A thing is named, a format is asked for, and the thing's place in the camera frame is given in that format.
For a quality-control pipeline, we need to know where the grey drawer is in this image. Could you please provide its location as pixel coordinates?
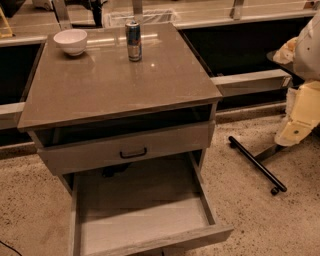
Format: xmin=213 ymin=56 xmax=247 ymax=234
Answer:
xmin=68 ymin=153 xmax=233 ymax=256
xmin=38 ymin=121 xmax=215 ymax=175

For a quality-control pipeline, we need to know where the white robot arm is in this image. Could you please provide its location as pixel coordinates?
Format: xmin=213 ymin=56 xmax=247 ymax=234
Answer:
xmin=273 ymin=11 xmax=320 ymax=147

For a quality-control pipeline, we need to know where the grey drawer cabinet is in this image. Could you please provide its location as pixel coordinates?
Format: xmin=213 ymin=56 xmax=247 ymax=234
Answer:
xmin=18 ymin=23 xmax=221 ymax=189

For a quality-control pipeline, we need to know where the blue silver drink can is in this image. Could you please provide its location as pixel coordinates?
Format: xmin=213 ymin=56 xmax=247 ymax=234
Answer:
xmin=125 ymin=20 xmax=142 ymax=62

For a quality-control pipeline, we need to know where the white ceramic bowl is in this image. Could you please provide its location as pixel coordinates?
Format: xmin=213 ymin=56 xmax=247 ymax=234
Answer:
xmin=53 ymin=29 xmax=87 ymax=56

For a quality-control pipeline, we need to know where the black rolling side table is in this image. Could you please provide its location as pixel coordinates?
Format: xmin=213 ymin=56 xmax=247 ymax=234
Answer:
xmin=228 ymin=50 xmax=320 ymax=197

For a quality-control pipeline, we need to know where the yellow object at left edge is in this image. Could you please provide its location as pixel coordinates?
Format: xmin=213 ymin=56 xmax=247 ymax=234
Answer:
xmin=0 ymin=6 xmax=14 ymax=38

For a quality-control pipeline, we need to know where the black drawer handle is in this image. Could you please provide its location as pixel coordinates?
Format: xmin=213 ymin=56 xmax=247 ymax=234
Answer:
xmin=119 ymin=147 xmax=148 ymax=159

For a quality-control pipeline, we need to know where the white wire basket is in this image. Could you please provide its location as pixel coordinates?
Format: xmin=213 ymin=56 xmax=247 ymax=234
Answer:
xmin=102 ymin=9 xmax=180 ymax=28

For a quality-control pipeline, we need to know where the black floor cable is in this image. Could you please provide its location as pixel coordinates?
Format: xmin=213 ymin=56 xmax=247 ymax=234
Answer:
xmin=0 ymin=239 xmax=24 ymax=256

